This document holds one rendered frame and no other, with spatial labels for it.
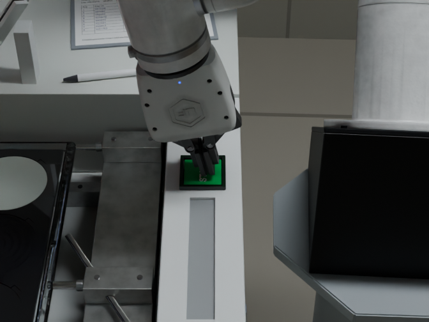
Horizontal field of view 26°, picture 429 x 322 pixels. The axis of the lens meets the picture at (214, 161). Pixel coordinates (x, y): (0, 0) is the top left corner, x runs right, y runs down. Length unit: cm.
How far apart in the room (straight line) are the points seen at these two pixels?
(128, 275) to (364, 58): 38
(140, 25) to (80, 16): 45
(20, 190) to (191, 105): 30
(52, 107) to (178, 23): 37
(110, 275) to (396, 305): 36
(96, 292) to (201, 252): 13
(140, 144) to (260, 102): 152
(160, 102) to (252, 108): 172
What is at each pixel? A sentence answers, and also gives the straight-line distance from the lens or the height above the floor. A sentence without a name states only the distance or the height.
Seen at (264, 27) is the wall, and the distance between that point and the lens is 300.
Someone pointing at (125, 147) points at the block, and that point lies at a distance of 126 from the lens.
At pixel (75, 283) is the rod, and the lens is 111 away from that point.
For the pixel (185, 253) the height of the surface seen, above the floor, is 96.
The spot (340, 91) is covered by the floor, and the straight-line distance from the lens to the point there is 282.
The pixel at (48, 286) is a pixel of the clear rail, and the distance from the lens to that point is 111.
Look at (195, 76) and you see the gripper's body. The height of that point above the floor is 113.
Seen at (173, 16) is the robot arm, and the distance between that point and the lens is 94.
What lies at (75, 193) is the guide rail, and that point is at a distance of 129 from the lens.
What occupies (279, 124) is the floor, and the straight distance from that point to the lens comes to 268.
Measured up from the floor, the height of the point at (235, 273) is 96.
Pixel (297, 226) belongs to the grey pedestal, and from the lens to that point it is 127.
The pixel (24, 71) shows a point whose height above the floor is 99.
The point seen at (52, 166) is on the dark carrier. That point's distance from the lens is 125.
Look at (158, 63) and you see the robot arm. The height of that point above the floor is 116.
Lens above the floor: 175
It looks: 43 degrees down
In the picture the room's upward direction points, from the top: straight up
